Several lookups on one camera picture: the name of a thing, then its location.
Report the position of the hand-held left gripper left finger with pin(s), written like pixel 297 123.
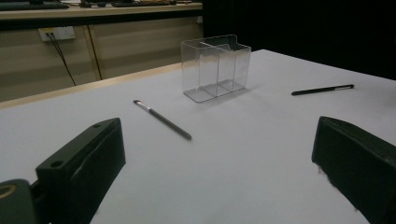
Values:
pixel 81 174

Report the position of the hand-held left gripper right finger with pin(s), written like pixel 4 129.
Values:
pixel 358 168

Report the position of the black pen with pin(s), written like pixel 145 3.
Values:
pixel 323 89

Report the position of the clear acrylic divided holder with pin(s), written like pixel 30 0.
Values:
pixel 199 62

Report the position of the white table cover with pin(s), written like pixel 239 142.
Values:
pixel 233 161

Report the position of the long wooden desk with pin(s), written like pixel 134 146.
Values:
pixel 93 12

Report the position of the black keyboard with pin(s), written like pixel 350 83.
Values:
pixel 140 4
pixel 31 6

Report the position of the white wall socket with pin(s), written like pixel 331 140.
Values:
pixel 63 32

